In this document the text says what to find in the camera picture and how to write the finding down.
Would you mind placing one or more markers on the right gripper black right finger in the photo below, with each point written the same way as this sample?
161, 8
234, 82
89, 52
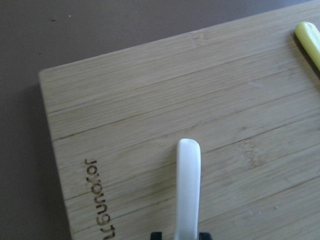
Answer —
205, 236

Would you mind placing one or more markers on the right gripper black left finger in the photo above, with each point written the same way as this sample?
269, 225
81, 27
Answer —
156, 236

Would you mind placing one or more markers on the bamboo cutting board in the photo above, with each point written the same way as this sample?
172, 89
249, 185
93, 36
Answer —
243, 90

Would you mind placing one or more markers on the yellow plastic knife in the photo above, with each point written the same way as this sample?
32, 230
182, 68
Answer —
309, 36

